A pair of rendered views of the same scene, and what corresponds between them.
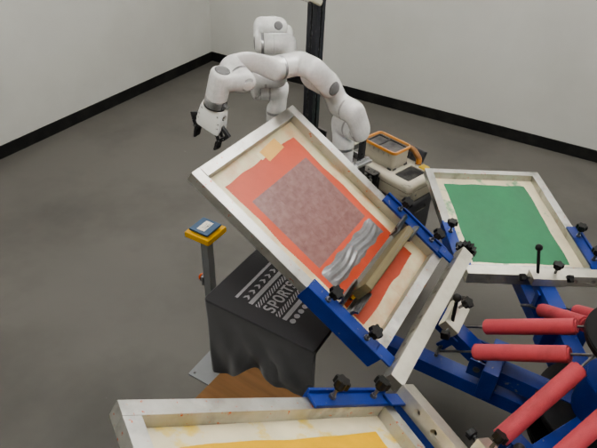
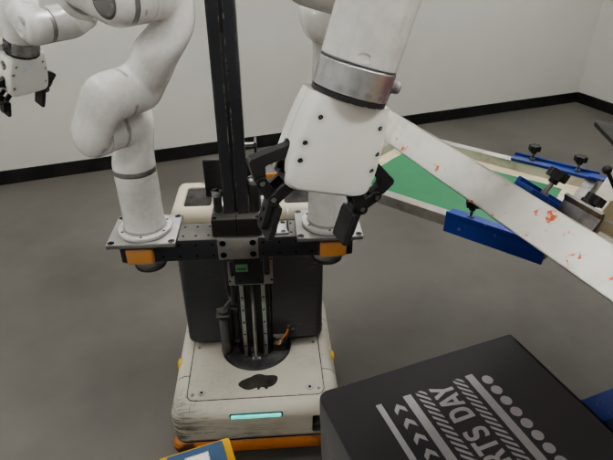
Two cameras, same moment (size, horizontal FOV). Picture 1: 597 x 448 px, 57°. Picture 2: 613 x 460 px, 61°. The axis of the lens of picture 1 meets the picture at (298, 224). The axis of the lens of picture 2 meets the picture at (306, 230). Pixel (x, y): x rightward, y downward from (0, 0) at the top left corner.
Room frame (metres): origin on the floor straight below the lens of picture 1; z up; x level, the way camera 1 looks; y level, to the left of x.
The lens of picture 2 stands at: (1.42, 0.71, 1.78)
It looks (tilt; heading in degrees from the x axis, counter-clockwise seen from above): 31 degrees down; 309
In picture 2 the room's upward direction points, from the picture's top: straight up
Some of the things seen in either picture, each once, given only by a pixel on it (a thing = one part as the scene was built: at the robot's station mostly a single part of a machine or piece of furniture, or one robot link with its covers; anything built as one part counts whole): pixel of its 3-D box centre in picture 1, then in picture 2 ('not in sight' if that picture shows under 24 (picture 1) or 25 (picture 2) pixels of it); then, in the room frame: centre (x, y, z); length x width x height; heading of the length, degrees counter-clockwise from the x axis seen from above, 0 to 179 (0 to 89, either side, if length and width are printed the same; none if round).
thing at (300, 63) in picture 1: (308, 75); not in sight; (1.90, -0.02, 1.67); 0.21 x 0.15 x 0.16; 131
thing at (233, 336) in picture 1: (260, 360); not in sight; (1.38, 0.12, 0.74); 0.46 x 0.04 x 0.42; 61
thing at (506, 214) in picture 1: (516, 222); (503, 171); (1.92, -0.94, 1.05); 1.08 x 0.61 x 0.23; 1
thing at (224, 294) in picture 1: (289, 289); (485, 444); (1.56, 0.03, 0.95); 0.48 x 0.44 x 0.01; 61
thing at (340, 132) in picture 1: (346, 131); not in sight; (2.08, -0.18, 1.37); 0.13 x 0.10 x 0.16; 41
